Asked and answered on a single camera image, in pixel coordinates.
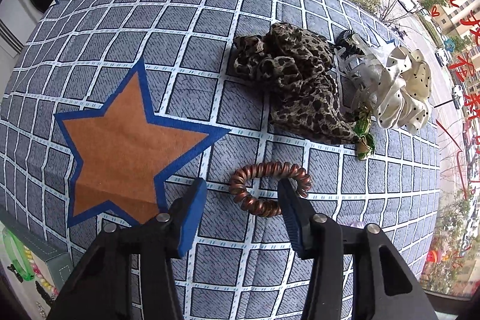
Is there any brown spiral hair tie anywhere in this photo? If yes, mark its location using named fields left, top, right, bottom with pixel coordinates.
left=228, top=161, right=314, bottom=219

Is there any black beaded hair clip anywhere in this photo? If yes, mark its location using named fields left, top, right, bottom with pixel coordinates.
left=35, top=281, right=55, bottom=307

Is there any green jewelry tray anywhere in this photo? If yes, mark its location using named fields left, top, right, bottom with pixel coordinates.
left=1, top=209, right=73, bottom=319

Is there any green leaf hair clip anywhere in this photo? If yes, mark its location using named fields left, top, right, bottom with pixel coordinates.
left=354, top=106, right=375, bottom=161

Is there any leopard print scrunchie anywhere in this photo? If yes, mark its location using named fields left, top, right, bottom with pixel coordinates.
left=233, top=22, right=361, bottom=145

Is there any grey checked star bedsheet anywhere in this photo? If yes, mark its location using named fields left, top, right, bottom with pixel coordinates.
left=1, top=0, right=439, bottom=319

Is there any white polka dot scrunchie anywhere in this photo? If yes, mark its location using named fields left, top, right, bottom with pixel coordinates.
left=371, top=46, right=433, bottom=135

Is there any small black claw clip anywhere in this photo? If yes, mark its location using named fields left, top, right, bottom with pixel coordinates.
left=7, top=264, right=24, bottom=283

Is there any pink yellow bead bracelet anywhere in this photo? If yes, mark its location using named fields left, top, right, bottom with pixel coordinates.
left=22, top=244, right=60, bottom=298

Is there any black spiral hair tie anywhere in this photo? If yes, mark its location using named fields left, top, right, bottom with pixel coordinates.
left=334, top=28, right=357, bottom=50

